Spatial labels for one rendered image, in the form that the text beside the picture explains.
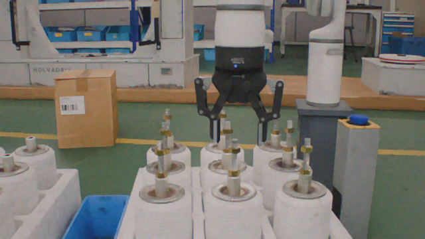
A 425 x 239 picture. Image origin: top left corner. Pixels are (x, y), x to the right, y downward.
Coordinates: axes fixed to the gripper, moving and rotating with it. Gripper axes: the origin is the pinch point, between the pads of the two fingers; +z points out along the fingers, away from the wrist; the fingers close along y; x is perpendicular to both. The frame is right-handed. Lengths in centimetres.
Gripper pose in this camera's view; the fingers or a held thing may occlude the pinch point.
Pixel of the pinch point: (238, 135)
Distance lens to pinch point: 63.9
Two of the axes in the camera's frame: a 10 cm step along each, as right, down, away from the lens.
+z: 0.0, 9.7, 2.5
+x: 2.1, -2.4, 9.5
